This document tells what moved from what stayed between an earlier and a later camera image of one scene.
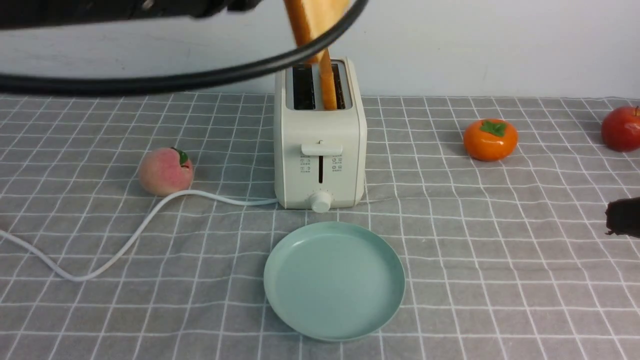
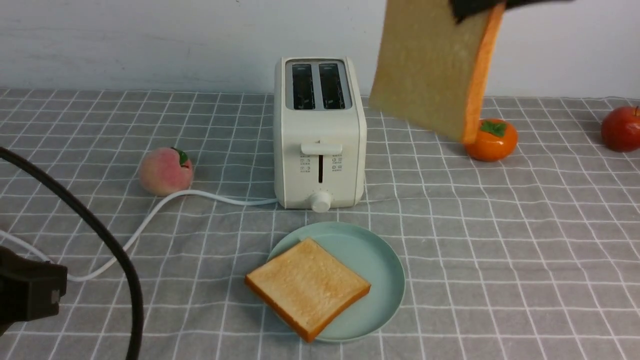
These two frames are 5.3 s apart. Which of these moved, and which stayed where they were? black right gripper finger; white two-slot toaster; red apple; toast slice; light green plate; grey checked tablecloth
Moved: toast slice; black right gripper finger
Stayed: light green plate; red apple; grey checked tablecloth; white two-slot toaster
